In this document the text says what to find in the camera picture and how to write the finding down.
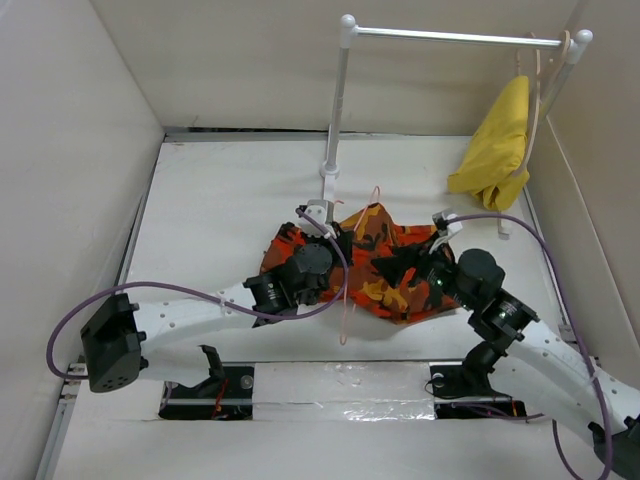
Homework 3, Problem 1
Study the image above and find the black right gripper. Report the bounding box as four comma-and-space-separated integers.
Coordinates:
371, 230, 476, 311

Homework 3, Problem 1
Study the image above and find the pink wire hanger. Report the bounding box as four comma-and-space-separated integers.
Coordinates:
332, 185, 382, 346

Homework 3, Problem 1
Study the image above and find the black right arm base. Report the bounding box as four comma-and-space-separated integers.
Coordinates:
424, 361, 539, 422

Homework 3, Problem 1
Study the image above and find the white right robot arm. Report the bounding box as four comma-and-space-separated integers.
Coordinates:
372, 246, 639, 479

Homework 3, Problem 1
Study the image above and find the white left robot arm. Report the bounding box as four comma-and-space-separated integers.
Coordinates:
81, 227, 352, 397

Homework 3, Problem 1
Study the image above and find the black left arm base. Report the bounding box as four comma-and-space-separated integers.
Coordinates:
158, 363, 255, 421

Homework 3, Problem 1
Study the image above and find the wooden hanger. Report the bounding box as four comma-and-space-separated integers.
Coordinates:
511, 30, 571, 177

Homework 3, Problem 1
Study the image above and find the yellow garment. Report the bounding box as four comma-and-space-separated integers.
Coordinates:
447, 75, 529, 212

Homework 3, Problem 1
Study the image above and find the white clothes rack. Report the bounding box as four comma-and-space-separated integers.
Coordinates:
318, 13, 595, 239

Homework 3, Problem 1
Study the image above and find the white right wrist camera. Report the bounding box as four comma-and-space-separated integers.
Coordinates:
429, 209, 463, 254

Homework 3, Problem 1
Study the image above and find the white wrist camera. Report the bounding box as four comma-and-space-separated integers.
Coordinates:
429, 209, 463, 254
296, 199, 336, 239

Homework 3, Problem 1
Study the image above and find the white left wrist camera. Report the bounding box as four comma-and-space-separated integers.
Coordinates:
296, 199, 336, 239

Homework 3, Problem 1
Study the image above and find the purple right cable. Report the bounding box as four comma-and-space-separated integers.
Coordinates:
447, 212, 614, 480

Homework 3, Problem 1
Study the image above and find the purple cable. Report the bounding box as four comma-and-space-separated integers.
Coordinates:
447, 212, 614, 480
46, 207, 351, 379

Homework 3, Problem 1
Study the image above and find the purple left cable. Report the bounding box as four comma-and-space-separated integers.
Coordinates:
46, 207, 351, 379

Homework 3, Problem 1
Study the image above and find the aluminium frame rail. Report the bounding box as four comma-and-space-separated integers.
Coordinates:
35, 356, 86, 480

